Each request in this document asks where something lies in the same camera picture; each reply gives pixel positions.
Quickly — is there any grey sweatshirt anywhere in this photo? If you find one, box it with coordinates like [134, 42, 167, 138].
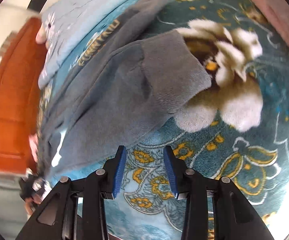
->
[39, 0, 211, 178]

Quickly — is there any pink knitted cloth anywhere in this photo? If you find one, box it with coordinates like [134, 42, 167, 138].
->
[29, 133, 38, 163]

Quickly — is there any teal floral bed blanket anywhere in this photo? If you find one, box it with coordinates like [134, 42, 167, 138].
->
[37, 0, 289, 240]

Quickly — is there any orange wooden headboard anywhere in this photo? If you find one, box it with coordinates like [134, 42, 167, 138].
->
[0, 17, 47, 174]

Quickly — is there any pink floral pillow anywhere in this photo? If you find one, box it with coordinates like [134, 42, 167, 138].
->
[35, 24, 49, 49]

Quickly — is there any light blue floral quilt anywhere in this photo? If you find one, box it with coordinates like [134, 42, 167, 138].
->
[38, 0, 127, 89]

